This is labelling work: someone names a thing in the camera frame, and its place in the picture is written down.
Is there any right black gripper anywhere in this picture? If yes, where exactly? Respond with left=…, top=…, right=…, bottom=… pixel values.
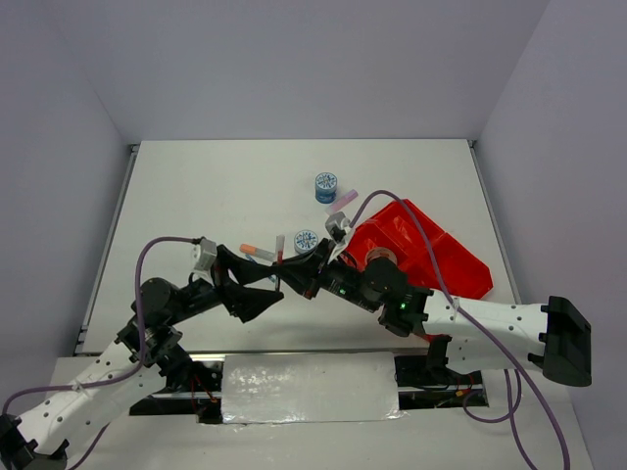
left=269, top=237, right=379, bottom=312

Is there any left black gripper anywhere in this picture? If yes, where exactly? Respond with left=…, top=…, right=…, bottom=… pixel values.
left=168, top=244, right=284, bottom=324

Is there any red pen refill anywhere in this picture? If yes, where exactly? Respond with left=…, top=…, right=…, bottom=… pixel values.
left=275, top=234, right=285, bottom=264

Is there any large clear tape roll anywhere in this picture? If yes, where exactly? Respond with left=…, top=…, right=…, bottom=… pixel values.
left=365, top=247, right=398, bottom=264

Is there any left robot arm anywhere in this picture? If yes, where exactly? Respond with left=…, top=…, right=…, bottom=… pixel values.
left=1, top=239, right=283, bottom=469

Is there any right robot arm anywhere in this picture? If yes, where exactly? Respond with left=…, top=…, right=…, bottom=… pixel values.
left=273, top=239, right=592, bottom=387

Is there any blue pen refill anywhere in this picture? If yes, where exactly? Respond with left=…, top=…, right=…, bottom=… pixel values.
left=244, top=254, right=276, bottom=283

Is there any near blue tape stack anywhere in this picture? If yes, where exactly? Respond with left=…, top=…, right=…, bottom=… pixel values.
left=293, top=229, right=319, bottom=255

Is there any blue tape stack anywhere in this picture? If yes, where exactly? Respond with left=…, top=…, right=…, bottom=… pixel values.
left=314, top=172, right=338, bottom=204
left=293, top=229, right=319, bottom=255

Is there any orange capped lead case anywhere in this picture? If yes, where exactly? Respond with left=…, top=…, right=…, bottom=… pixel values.
left=239, top=244, right=276, bottom=262

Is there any far blue tape stack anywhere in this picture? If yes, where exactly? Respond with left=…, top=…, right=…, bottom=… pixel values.
left=314, top=172, right=338, bottom=204

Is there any pink eraser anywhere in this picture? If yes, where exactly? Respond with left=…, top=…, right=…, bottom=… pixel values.
left=325, top=189, right=359, bottom=215

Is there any silver foil base cover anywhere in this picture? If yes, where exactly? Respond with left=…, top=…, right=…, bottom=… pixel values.
left=221, top=352, right=402, bottom=424

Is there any red plastic bin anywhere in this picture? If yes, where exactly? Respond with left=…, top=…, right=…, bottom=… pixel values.
left=346, top=200, right=494, bottom=300

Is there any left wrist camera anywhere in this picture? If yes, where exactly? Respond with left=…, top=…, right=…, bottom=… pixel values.
left=192, top=237, right=217, bottom=272

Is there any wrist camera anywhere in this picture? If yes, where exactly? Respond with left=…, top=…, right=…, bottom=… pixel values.
left=192, top=237, right=217, bottom=272
left=324, top=211, right=352, bottom=244

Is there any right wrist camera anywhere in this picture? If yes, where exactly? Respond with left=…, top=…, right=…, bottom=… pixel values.
left=324, top=211, right=352, bottom=244

